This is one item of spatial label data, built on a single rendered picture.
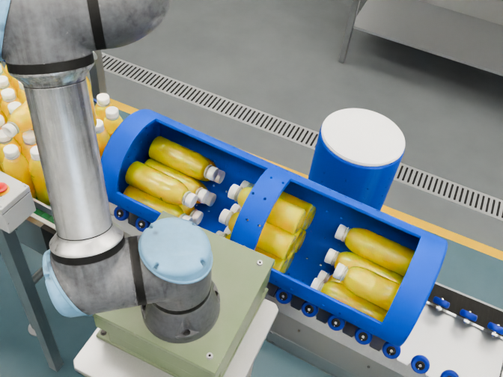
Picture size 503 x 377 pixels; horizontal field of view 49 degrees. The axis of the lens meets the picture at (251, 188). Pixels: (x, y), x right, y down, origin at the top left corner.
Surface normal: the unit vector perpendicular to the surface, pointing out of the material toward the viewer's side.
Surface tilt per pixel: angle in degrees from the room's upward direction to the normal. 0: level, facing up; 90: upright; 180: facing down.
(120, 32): 99
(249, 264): 4
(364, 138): 0
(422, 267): 16
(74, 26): 80
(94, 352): 0
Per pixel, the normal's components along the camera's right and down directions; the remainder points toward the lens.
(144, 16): 0.81, 0.43
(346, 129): 0.09, -0.67
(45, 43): 0.32, 0.37
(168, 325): -0.17, 0.54
